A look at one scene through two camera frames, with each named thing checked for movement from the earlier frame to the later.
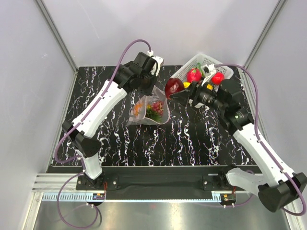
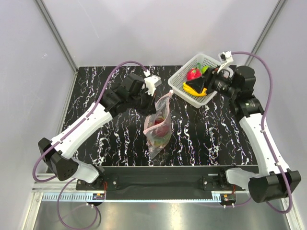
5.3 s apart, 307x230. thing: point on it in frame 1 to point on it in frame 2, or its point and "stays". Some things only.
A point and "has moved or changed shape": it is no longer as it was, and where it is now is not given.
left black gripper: (147, 91) to (150, 109)
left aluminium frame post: (50, 21) stays
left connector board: (98, 196) stays
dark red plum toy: (173, 85) to (161, 131)
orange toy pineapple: (149, 112) to (159, 142)
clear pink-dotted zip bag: (152, 109) has moved or changed shape
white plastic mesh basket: (203, 59) stays
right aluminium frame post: (277, 8) stays
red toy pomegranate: (194, 74) stays
